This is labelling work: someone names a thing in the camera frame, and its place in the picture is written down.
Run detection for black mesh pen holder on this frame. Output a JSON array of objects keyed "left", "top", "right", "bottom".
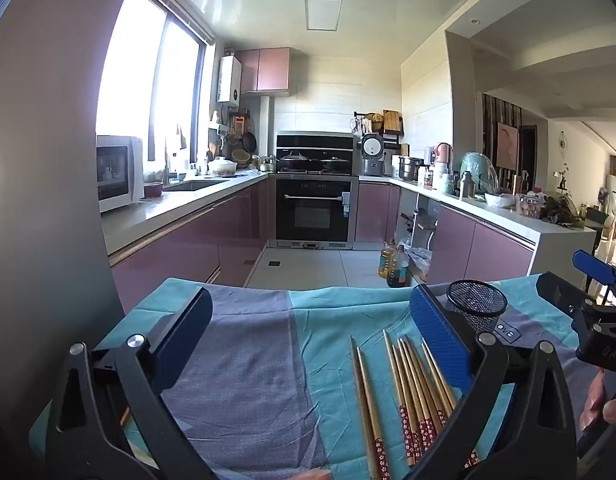
[{"left": 446, "top": 279, "right": 509, "bottom": 334}]

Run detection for green leafy vegetables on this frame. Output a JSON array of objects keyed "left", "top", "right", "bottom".
[{"left": 540, "top": 194, "right": 585, "bottom": 229}]

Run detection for bunch of bamboo chopsticks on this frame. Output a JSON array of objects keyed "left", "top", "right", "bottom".
[{"left": 349, "top": 329, "right": 484, "bottom": 480}]

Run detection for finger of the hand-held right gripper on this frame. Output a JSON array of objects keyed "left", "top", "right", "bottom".
[
  {"left": 535, "top": 272, "right": 616, "bottom": 337},
  {"left": 572, "top": 249, "right": 616, "bottom": 307}
]

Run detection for kitchen window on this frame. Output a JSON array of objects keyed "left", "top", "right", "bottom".
[{"left": 95, "top": 0, "right": 209, "bottom": 172}]

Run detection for pink framed wall picture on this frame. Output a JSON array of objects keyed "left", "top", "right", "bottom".
[{"left": 496, "top": 121, "right": 520, "bottom": 171}]

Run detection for person's right hand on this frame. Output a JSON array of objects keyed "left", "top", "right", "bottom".
[{"left": 579, "top": 366, "right": 616, "bottom": 434}]

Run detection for clear egg container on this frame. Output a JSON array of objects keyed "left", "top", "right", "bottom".
[{"left": 516, "top": 194, "right": 544, "bottom": 219}]

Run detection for white microwave oven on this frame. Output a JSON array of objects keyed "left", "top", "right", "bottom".
[{"left": 96, "top": 134, "right": 145, "bottom": 214}]

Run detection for grey refrigerator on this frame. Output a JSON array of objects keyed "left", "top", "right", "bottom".
[{"left": 0, "top": 0, "right": 141, "bottom": 441}]

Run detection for teal and grey printed tablecloth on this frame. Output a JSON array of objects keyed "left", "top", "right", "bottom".
[{"left": 30, "top": 272, "right": 609, "bottom": 480}]

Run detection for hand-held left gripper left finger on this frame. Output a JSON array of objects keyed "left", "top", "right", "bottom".
[{"left": 46, "top": 287, "right": 213, "bottom": 480}]

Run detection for white rice cooker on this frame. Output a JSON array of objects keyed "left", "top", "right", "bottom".
[{"left": 360, "top": 133, "right": 387, "bottom": 177}]

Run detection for pink peninsula base cabinets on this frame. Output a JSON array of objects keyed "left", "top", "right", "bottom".
[{"left": 355, "top": 176, "right": 597, "bottom": 288}]

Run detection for black integrated cooker hood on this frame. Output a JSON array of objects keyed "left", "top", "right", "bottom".
[{"left": 275, "top": 130, "right": 360, "bottom": 176}]

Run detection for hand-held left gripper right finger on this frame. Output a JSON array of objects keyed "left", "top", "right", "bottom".
[{"left": 409, "top": 284, "right": 579, "bottom": 480}]

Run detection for yellow cooking oil bottle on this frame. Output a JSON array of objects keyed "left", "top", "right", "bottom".
[{"left": 378, "top": 238, "right": 397, "bottom": 279}]

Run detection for blue-label cooking oil bottle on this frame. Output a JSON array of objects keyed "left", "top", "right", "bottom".
[{"left": 387, "top": 244, "right": 408, "bottom": 289}]

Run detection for steel stockpot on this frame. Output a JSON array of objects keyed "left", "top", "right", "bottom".
[{"left": 397, "top": 155, "right": 425, "bottom": 182}]

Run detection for square ceiling light panel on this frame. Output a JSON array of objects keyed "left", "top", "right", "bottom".
[{"left": 304, "top": 0, "right": 343, "bottom": 31}]

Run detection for white casserole pot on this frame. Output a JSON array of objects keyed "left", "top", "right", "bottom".
[{"left": 207, "top": 157, "right": 237, "bottom": 177}]

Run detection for pink base cabinets with sink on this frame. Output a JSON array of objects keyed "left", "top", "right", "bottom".
[{"left": 102, "top": 172, "right": 277, "bottom": 306}]

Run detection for crumpled clear plastic bag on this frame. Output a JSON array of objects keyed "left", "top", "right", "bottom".
[{"left": 407, "top": 247, "right": 433, "bottom": 281}]

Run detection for large black lidded wok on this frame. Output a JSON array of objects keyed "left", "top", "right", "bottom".
[{"left": 279, "top": 151, "right": 319, "bottom": 172}]

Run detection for white plastic bag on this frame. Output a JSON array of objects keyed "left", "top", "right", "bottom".
[{"left": 485, "top": 190, "right": 517, "bottom": 210}]

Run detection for white wall water heater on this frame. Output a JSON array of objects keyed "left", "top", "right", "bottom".
[{"left": 217, "top": 54, "right": 244, "bottom": 106}]

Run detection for pink wall cabinet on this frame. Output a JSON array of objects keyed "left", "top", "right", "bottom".
[{"left": 236, "top": 47, "right": 293, "bottom": 97}]

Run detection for pale green kitchen appliance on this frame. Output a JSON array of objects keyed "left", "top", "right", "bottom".
[{"left": 460, "top": 152, "right": 500, "bottom": 196}]

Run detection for wall rack with cutting boards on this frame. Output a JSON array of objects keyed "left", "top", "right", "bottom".
[{"left": 354, "top": 108, "right": 405, "bottom": 137}]

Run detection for black built-in oven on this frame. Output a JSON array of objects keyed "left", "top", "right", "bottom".
[{"left": 275, "top": 177, "right": 355, "bottom": 250}]

